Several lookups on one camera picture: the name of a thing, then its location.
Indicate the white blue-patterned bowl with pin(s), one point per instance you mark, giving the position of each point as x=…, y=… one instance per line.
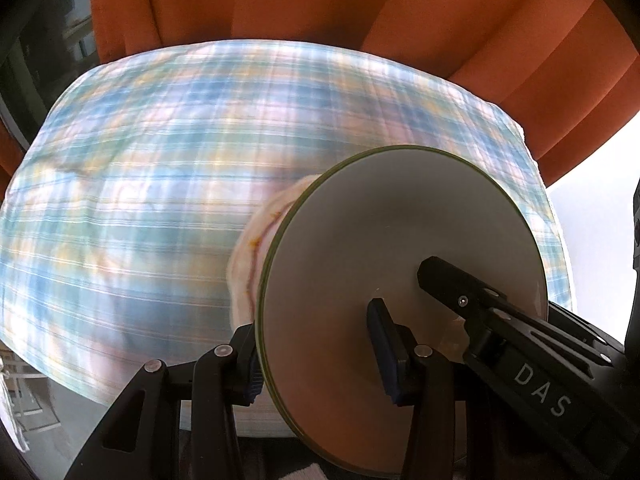
x=400, y=220

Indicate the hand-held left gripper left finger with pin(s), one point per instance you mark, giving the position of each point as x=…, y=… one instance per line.
x=247, y=360

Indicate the large scalloped yellow-flower plate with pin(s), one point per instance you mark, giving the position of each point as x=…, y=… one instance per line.
x=233, y=280

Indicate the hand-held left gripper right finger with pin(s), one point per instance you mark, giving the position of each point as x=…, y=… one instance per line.
x=385, y=355

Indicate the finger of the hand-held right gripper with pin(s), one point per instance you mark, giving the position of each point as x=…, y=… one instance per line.
x=585, y=332
x=450, y=287

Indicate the glass sliding door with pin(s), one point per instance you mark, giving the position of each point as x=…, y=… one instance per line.
x=50, y=50

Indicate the plaid tablecloth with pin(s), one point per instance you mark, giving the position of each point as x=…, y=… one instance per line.
x=150, y=160

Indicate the orange curtain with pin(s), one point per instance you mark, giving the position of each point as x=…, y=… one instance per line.
x=12, y=152
x=375, y=10

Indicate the white cloth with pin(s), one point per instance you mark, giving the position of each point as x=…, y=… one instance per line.
x=310, y=466

